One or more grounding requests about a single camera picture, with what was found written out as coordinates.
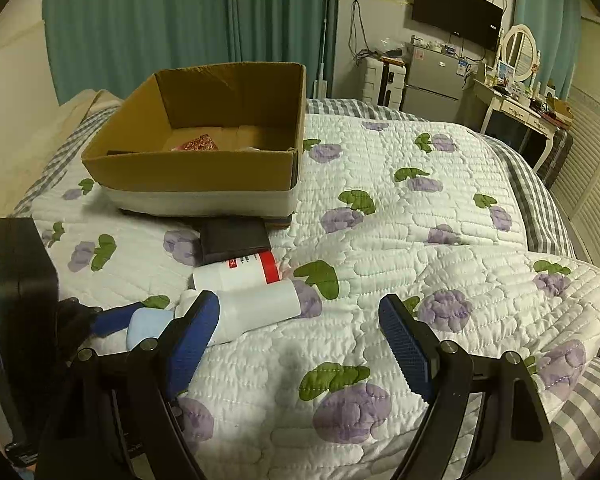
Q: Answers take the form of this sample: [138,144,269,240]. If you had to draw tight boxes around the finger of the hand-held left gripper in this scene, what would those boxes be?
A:
[91,301,148,339]

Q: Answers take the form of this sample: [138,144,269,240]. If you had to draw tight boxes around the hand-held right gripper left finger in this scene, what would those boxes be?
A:
[35,290,221,480]

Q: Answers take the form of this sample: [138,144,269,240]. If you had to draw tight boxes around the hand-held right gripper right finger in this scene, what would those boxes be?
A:
[378,293,564,480]

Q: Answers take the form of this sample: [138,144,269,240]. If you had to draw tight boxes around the light blue plastic case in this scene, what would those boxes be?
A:
[126,307,177,352]

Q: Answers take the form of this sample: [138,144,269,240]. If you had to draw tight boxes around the plain white plastic bottle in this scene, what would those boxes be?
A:
[175,279,301,346]

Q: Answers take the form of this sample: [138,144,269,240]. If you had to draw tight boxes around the cardboard box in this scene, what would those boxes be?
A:
[81,62,308,219]

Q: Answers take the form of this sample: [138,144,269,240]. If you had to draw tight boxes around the white bottle with red label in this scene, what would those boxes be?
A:
[192,250,281,292]

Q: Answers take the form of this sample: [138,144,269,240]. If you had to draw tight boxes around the black wallet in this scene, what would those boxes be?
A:
[199,218,273,266]

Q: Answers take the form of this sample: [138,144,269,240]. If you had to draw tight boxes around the beige pillow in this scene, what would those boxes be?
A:
[30,88,126,161]

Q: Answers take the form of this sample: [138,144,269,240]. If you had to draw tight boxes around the red patterned packet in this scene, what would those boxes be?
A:
[169,133,219,152]

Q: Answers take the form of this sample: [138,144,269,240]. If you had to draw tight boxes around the white louvred door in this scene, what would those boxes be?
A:
[549,19,600,282]

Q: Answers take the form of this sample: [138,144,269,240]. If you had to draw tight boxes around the white dressing table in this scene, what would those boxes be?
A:
[472,77,562,171]

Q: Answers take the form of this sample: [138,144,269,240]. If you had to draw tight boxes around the silver fridge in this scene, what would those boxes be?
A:
[402,42,469,124]

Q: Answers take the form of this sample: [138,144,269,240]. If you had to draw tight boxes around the white drawer cabinet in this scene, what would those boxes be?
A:
[362,54,409,111]

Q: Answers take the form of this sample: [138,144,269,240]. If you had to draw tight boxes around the wide green curtain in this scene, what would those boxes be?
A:
[42,0,342,107]

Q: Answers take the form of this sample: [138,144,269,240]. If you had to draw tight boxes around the white mop pole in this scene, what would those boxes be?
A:
[312,0,331,99]

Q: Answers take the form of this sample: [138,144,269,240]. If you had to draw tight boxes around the oval white framed mirror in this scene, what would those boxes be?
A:
[499,23,539,84]

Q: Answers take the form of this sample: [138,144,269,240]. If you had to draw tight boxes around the narrow green curtain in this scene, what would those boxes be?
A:
[512,0,584,106]

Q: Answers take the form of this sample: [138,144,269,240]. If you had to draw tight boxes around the hanging black cables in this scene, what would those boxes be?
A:
[349,0,377,62]

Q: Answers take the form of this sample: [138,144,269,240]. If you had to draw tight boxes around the black wall television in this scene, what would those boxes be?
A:
[410,0,504,51]

